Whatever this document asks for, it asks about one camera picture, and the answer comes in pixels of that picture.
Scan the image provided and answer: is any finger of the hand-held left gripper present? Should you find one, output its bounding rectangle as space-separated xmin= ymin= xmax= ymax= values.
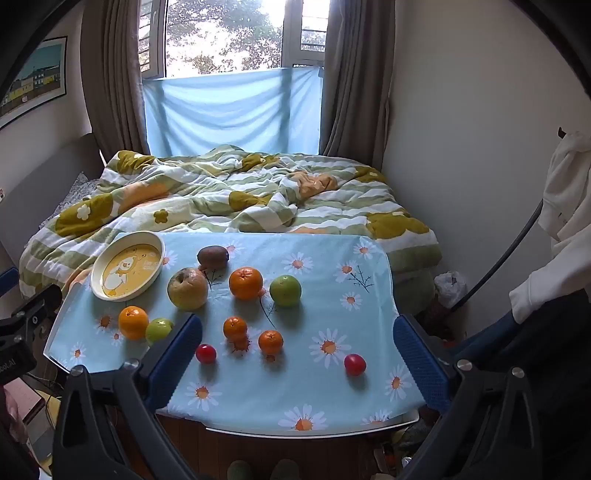
xmin=9 ymin=285 xmax=63 ymax=330
xmin=0 ymin=267 xmax=20 ymax=298

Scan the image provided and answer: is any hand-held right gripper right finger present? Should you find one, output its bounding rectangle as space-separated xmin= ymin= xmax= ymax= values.
xmin=392 ymin=314 xmax=543 ymax=480

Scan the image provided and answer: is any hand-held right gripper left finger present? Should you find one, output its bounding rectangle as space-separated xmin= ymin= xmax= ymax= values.
xmin=53 ymin=311 xmax=204 ymax=480

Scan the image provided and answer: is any small green apple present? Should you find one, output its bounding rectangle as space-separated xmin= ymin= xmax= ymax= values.
xmin=145 ymin=318 xmax=175 ymax=344

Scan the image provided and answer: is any large orange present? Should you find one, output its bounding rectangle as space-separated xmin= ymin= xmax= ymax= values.
xmin=229 ymin=267 xmax=264 ymax=301
xmin=118 ymin=305 xmax=150 ymax=341

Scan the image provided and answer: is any small mandarin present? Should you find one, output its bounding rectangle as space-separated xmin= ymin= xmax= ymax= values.
xmin=223 ymin=316 xmax=249 ymax=342
xmin=258 ymin=329 xmax=284 ymax=356

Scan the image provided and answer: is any cream and yellow cartoon plate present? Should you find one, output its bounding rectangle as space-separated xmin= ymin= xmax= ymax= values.
xmin=90 ymin=231 xmax=165 ymax=303

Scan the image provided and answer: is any pink box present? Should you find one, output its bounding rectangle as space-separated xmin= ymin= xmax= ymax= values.
xmin=4 ymin=377 xmax=44 ymax=428

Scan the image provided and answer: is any large yellowish apple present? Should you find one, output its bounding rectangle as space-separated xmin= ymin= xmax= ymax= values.
xmin=167 ymin=267 xmax=209 ymax=311

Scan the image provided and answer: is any white plastic bag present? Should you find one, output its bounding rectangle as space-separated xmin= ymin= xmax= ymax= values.
xmin=434 ymin=271 xmax=468 ymax=309

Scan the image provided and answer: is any brown kiwi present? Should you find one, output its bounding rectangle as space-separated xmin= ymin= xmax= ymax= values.
xmin=197 ymin=246 xmax=230 ymax=271

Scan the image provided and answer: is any grey headboard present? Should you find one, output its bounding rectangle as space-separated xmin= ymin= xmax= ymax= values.
xmin=0 ymin=134 xmax=103 ymax=259

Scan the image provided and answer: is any light blue daisy tablecloth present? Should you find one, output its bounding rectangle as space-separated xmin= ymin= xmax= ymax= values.
xmin=44 ymin=231 xmax=428 ymax=432

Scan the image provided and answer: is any grey patterned bed sheet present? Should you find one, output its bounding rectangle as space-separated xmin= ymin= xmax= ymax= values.
xmin=39 ymin=172 xmax=101 ymax=229

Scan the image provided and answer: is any large green apple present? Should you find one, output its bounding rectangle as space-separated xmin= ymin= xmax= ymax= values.
xmin=269 ymin=274 xmax=303 ymax=308

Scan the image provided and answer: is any green slipper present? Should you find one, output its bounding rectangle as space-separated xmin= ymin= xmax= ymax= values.
xmin=269 ymin=458 xmax=300 ymax=480
xmin=226 ymin=459 xmax=254 ymax=480

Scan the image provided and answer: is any green striped flower blanket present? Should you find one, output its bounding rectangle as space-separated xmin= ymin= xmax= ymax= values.
xmin=18 ymin=144 xmax=444 ymax=301

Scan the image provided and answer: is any white hanging garment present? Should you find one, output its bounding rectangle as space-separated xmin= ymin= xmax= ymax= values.
xmin=509 ymin=130 xmax=591 ymax=325

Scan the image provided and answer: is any brown curtain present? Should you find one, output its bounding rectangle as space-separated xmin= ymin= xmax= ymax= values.
xmin=81 ymin=0 xmax=151 ymax=160
xmin=318 ymin=0 xmax=396 ymax=169

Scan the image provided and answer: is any light blue window cloth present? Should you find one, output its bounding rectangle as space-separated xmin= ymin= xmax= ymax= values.
xmin=143 ymin=67 xmax=322 ymax=155

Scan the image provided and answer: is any window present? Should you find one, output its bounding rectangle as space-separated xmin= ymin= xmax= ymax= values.
xmin=139 ymin=0 xmax=331 ymax=79

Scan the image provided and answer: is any black hose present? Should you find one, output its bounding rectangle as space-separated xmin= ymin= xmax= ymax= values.
xmin=454 ymin=198 xmax=544 ymax=311

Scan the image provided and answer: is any wall poster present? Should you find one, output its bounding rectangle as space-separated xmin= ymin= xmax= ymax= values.
xmin=0 ymin=36 xmax=68 ymax=131

